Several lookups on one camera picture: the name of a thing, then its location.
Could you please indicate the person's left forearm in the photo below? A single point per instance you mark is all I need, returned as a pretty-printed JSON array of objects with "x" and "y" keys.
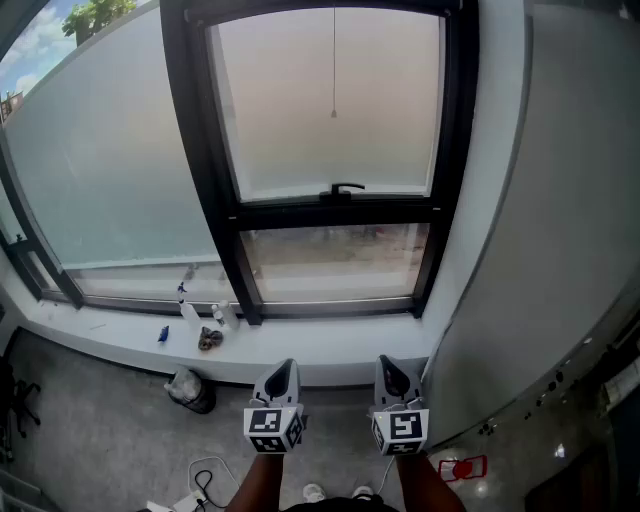
[{"x": 255, "y": 485}]

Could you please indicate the person's left white shoe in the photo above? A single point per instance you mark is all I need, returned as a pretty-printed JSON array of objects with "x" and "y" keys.
[{"x": 314, "y": 492}]

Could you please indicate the small clear bottle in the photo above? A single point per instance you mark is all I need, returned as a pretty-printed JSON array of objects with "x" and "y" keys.
[{"x": 218, "y": 315}]

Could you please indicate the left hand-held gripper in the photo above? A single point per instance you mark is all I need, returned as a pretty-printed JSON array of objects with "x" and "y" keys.
[{"x": 272, "y": 425}]

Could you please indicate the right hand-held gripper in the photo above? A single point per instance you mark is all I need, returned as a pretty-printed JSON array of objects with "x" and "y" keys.
[{"x": 400, "y": 427}]

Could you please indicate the grey mesh filter screen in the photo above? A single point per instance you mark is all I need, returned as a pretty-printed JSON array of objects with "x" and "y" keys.
[{"x": 250, "y": 10}]

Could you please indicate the bin with plastic bag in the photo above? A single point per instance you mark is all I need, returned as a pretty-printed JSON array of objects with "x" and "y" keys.
[{"x": 190, "y": 392}]

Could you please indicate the black office chair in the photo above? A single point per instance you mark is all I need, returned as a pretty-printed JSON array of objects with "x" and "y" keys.
[{"x": 22, "y": 395}]

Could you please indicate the person's right forearm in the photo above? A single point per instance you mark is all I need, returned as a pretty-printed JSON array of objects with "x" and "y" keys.
[{"x": 425, "y": 485}]

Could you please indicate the small blue item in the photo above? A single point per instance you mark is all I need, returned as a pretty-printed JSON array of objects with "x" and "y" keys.
[{"x": 163, "y": 334}]

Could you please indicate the person's white shoe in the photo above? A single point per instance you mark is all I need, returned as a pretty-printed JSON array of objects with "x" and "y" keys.
[
  {"x": 314, "y": 492},
  {"x": 362, "y": 492}
]

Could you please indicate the brick building outside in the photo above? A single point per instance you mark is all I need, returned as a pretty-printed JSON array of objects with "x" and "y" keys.
[{"x": 10, "y": 106}]

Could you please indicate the red and white plastic item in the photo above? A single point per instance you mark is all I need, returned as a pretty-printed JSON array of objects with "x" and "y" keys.
[{"x": 462, "y": 470}]

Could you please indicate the green tree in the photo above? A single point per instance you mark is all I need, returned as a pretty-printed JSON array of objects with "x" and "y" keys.
[{"x": 100, "y": 15}]

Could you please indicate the black window frame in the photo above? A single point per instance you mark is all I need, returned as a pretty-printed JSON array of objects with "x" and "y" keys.
[{"x": 200, "y": 150}]

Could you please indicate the person's right white shoe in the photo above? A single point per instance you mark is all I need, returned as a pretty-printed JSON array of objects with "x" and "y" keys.
[{"x": 362, "y": 492}]

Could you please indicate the white power strip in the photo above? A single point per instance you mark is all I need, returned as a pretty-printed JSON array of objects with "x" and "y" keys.
[{"x": 187, "y": 501}]

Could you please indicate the white panel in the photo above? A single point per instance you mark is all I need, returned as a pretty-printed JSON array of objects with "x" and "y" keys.
[{"x": 300, "y": 345}]

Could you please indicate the clear spray bottle blue trigger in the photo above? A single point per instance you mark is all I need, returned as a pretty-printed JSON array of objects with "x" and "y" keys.
[{"x": 190, "y": 312}]

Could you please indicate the white plastic bottle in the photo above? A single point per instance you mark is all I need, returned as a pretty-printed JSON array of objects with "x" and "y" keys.
[{"x": 230, "y": 317}]

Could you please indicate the crumpled brown cloth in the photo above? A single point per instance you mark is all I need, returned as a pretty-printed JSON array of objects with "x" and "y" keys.
[{"x": 210, "y": 338}]

